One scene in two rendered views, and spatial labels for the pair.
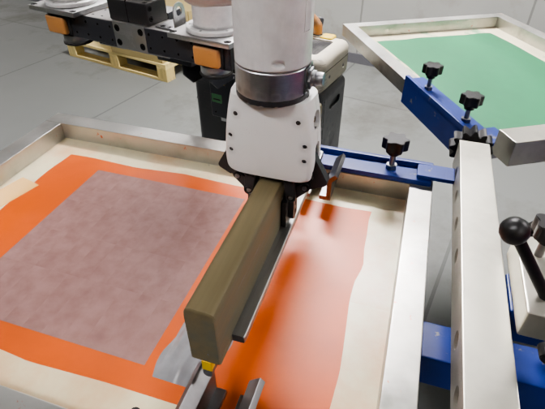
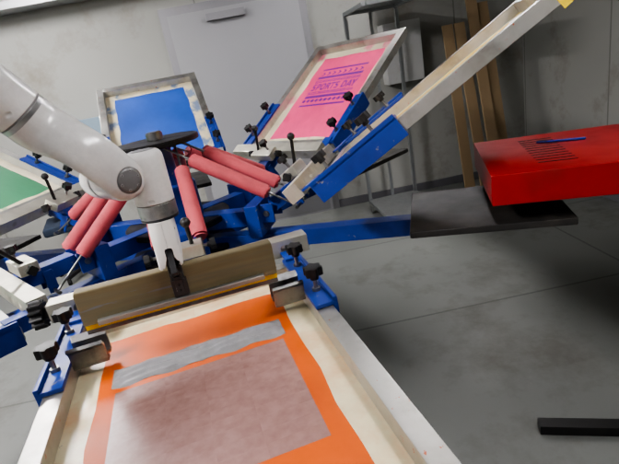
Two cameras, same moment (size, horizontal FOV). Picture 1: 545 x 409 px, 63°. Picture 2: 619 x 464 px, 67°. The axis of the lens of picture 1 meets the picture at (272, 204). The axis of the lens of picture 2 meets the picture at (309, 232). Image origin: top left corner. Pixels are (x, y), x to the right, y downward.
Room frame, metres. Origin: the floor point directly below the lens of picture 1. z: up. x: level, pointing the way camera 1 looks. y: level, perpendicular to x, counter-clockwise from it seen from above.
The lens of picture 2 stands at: (0.66, 0.93, 1.48)
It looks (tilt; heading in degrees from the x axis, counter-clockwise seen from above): 20 degrees down; 239
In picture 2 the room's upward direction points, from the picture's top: 11 degrees counter-clockwise
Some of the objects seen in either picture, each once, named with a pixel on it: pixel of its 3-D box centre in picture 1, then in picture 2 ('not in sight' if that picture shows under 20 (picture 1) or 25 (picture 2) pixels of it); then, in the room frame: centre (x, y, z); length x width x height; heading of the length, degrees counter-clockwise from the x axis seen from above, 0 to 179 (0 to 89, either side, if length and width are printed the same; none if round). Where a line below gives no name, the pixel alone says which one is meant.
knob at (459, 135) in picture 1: (470, 150); (44, 312); (0.69, -0.36, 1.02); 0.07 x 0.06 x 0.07; 72
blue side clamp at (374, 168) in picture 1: (344, 172); (67, 360); (0.68, -0.13, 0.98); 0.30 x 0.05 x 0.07; 72
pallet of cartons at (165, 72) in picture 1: (143, 28); not in sight; (3.97, 1.12, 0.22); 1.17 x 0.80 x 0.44; 61
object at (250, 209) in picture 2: not in sight; (180, 224); (0.16, -0.82, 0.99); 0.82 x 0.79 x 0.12; 72
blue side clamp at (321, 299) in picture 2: not in sight; (308, 286); (0.15, 0.04, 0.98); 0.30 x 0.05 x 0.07; 72
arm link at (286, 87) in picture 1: (280, 73); (157, 207); (0.43, -0.01, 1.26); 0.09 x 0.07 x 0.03; 72
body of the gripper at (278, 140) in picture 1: (272, 127); (166, 237); (0.43, 0.00, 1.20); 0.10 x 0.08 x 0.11; 72
